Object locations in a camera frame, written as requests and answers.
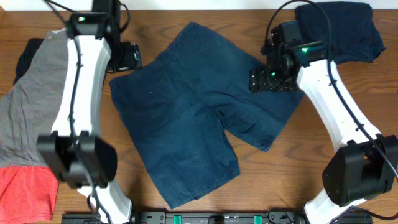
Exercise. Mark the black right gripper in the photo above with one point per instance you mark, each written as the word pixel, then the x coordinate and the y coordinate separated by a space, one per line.
pixel 258 82

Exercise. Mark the folded navy garment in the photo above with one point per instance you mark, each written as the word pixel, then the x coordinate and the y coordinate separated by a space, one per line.
pixel 354 35

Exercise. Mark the red garment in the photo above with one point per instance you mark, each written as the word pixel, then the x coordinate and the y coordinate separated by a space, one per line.
pixel 28 194

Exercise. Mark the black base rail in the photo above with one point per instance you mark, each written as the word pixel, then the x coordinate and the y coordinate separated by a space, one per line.
pixel 274 216

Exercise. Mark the black garment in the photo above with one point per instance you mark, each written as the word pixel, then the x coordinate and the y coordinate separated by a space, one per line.
pixel 26 57

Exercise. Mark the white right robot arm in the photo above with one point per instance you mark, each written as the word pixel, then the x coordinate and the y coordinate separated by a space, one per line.
pixel 364 164

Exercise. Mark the dark teal blue shorts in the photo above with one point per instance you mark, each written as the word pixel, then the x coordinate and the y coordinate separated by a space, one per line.
pixel 179 108

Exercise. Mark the grey shorts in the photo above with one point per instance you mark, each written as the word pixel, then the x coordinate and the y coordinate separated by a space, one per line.
pixel 31 106

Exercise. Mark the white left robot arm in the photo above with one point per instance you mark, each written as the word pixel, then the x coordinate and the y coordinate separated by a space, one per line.
pixel 74 149

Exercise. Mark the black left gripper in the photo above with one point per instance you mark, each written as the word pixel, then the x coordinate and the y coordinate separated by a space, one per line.
pixel 131 56

